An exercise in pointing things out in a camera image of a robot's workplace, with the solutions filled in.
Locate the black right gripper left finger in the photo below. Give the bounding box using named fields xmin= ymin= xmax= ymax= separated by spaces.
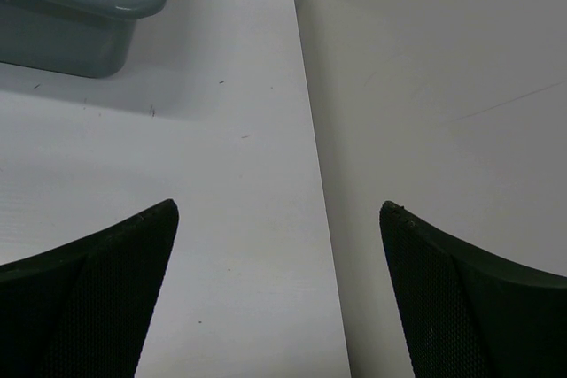
xmin=1 ymin=199 xmax=179 ymax=377

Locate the grey plastic bin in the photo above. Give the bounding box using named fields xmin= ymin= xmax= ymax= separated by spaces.
xmin=1 ymin=0 xmax=167 ymax=78

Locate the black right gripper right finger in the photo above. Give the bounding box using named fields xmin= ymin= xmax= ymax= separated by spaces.
xmin=379 ymin=201 xmax=566 ymax=377

